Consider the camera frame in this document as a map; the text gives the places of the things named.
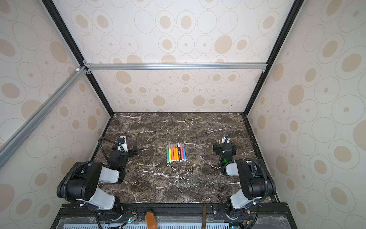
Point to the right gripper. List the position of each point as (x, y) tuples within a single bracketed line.
[(220, 148)]

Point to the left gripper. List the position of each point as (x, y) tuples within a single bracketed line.
[(135, 151)]

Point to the blue marker pen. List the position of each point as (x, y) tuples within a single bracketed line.
[(184, 153)]

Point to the red-pink marker pen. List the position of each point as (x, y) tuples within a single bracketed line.
[(182, 152)]

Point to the black white-capped marker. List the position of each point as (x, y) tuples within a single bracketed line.
[(179, 152)]

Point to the orange marker pen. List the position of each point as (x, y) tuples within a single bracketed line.
[(176, 152)]

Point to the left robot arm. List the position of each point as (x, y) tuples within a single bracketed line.
[(80, 184)]

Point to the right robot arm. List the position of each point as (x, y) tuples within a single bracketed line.
[(256, 183)]

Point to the green marker pen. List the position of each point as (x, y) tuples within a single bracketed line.
[(167, 154)]

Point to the yellow marker pen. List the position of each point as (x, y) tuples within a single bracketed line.
[(170, 153)]

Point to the pink marker pen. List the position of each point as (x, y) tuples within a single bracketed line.
[(172, 153)]

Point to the brown thin stick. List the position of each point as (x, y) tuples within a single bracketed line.
[(204, 217)]

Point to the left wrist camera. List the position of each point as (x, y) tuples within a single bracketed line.
[(122, 144)]

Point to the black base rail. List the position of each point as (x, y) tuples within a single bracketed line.
[(177, 216)]

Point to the orange-brown handle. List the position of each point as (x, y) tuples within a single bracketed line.
[(150, 220)]

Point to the horizontal aluminium rail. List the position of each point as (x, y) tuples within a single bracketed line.
[(177, 66)]

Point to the diagonal aluminium rail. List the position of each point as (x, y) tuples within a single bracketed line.
[(18, 138)]

